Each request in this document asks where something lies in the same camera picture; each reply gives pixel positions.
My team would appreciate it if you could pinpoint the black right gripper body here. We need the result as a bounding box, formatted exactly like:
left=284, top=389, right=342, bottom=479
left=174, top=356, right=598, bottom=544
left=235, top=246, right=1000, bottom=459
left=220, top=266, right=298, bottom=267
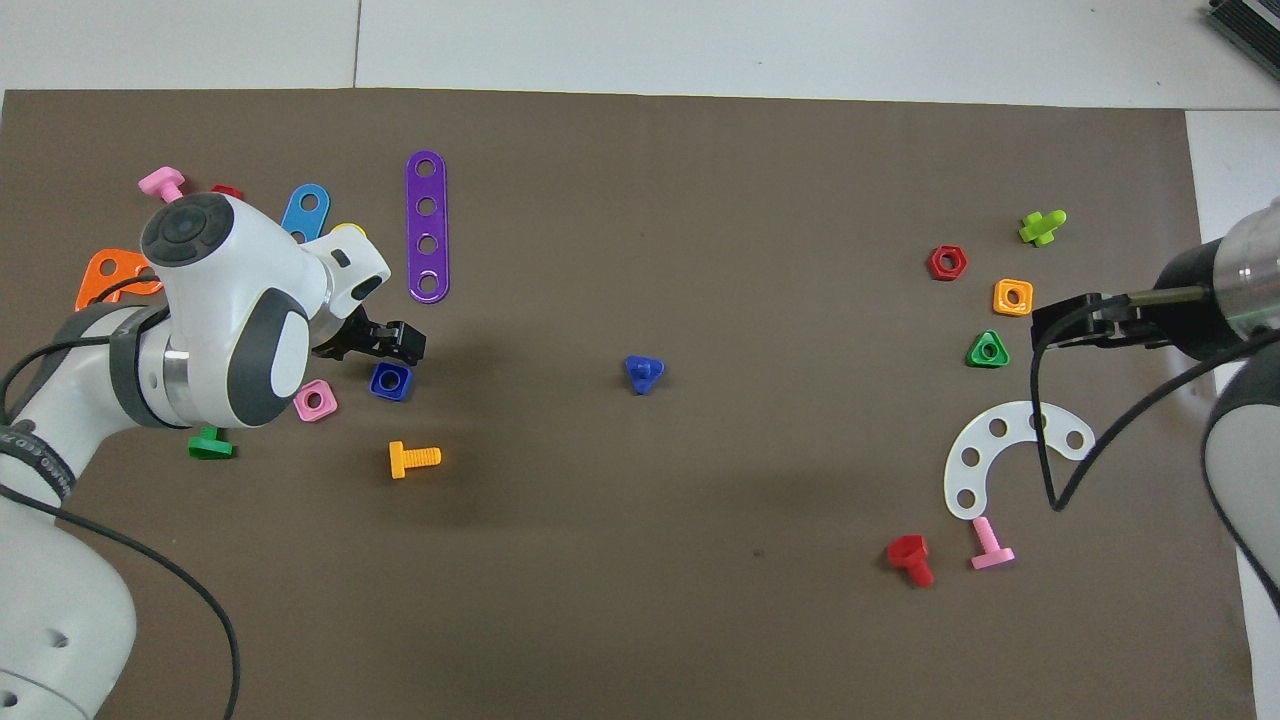
left=1140, top=238, right=1249, bottom=363

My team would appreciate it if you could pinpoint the blue square plastic nut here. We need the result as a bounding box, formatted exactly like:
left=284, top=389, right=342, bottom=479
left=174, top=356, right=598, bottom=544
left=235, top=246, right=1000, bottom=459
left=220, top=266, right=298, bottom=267
left=368, top=362, right=413, bottom=403

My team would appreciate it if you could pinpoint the brown table mat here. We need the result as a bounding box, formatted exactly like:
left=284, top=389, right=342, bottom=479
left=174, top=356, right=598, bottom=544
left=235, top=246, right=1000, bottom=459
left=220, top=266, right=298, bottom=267
left=0, top=88, right=1259, bottom=720

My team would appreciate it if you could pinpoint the small pink plastic bolt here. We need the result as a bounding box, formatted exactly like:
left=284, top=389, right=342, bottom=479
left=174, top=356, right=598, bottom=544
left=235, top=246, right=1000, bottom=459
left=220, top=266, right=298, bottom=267
left=970, top=516, right=1016, bottom=571

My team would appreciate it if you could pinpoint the lime green cross-head bolt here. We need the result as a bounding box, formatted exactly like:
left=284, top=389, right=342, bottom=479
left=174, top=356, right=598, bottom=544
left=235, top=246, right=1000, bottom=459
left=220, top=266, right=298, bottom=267
left=1018, top=209, right=1068, bottom=247

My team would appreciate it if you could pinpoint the purple four-hole plate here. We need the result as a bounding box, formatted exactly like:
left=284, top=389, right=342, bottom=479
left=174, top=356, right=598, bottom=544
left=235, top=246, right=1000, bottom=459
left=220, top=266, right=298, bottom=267
left=405, top=150, right=449, bottom=304

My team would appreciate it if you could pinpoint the red plastic bolt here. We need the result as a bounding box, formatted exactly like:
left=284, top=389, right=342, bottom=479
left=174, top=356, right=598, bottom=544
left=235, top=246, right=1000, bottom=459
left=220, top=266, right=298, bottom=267
left=886, top=534, right=935, bottom=589

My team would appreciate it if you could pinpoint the large pink plastic bolt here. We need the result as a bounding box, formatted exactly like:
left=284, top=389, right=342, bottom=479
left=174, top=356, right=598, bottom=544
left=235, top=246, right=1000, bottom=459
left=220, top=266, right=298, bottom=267
left=137, top=166, right=187, bottom=204

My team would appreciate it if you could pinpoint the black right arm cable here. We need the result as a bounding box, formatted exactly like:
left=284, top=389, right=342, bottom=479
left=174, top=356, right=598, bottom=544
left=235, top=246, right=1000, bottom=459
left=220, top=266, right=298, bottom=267
left=1028, top=295, right=1280, bottom=513

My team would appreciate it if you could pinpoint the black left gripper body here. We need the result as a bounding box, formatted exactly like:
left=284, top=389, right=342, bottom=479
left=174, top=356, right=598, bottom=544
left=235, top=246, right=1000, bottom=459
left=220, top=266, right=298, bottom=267
left=335, top=305, right=401, bottom=359

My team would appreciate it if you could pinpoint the orange heart-shaped plate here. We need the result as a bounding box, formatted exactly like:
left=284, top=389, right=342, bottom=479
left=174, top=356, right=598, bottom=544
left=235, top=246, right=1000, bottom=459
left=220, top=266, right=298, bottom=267
left=75, top=250, right=163, bottom=312

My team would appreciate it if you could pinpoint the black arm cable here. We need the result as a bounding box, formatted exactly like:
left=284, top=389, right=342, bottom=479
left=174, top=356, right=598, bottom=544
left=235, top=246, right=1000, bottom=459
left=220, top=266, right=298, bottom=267
left=0, top=275, right=242, bottom=720
left=1028, top=295, right=1280, bottom=513

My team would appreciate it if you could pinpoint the orange-yellow plastic bolt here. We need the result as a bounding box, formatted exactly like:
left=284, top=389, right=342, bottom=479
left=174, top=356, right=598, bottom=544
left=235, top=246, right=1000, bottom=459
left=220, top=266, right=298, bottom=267
left=389, top=441, right=442, bottom=480

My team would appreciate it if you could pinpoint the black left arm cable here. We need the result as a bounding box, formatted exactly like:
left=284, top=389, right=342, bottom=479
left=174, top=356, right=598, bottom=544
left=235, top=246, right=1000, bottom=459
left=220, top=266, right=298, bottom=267
left=0, top=275, right=242, bottom=720

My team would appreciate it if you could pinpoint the blue two-hole plate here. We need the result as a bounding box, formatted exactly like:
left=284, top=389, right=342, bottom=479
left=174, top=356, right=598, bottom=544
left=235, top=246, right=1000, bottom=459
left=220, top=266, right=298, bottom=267
left=280, top=183, right=331, bottom=244

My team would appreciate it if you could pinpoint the black ribbed device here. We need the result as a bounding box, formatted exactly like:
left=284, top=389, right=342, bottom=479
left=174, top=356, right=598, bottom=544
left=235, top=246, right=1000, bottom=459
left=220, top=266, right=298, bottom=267
left=1205, top=0, right=1280, bottom=56

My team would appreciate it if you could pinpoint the pink square plastic nut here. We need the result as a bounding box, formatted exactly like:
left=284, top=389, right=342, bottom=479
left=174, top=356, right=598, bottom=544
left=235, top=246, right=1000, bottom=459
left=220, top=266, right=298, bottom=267
left=293, top=379, right=339, bottom=423

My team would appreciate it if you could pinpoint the white curved perforated plate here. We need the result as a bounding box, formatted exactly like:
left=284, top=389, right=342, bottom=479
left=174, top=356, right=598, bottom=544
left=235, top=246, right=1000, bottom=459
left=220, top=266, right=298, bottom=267
left=944, top=401, right=1097, bottom=521

